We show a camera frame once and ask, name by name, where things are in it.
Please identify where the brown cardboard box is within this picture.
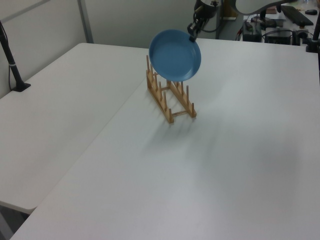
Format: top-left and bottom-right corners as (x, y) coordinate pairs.
(223, 0), (238, 20)

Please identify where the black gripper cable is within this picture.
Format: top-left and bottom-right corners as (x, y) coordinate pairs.
(199, 13), (222, 33)

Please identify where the black camera pole white band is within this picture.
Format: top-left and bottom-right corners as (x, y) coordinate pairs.
(0, 19), (32, 92)

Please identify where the blue round plate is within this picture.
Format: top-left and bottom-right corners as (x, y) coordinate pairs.
(148, 28), (202, 82)

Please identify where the grey partition post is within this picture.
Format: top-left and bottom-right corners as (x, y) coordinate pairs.
(76, 0), (95, 44)

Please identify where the black knob controller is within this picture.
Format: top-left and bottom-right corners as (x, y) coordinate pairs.
(251, 9), (277, 29)

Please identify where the black computer keyboard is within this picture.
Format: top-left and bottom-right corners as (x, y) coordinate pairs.
(280, 4), (315, 28)

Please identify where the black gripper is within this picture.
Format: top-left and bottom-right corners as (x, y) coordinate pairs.
(186, 10), (210, 43)

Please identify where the black electronics box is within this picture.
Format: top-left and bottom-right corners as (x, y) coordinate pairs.
(242, 21), (263, 42)

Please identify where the flat black device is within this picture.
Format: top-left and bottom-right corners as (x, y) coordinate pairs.
(264, 29), (294, 45)

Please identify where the black clamped camera pole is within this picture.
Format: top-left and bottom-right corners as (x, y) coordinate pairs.
(305, 13), (320, 53)

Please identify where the wooden plate rack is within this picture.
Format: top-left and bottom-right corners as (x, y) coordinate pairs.
(145, 54), (198, 124)

